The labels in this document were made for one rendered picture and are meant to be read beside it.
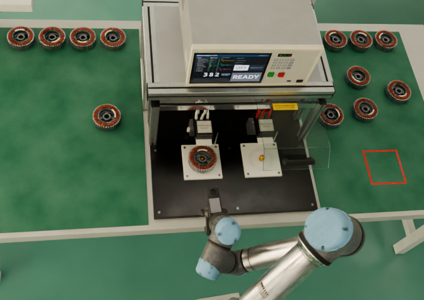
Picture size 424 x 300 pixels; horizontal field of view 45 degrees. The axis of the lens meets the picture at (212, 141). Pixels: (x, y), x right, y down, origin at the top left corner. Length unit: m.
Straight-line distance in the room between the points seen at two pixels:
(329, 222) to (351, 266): 1.53
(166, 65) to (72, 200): 0.61
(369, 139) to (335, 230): 1.00
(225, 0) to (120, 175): 0.77
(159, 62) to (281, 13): 0.46
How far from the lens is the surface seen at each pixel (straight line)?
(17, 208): 2.00
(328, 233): 1.37
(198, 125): 1.93
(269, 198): 2.02
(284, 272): 1.44
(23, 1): 1.91
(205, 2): 1.76
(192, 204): 1.95
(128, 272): 2.66
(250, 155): 2.07
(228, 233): 1.54
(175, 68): 1.83
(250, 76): 1.78
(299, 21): 1.79
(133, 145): 2.07
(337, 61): 2.51
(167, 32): 1.93
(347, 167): 2.21
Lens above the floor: 2.57
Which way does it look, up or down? 60 degrees down
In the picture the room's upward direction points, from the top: 16 degrees clockwise
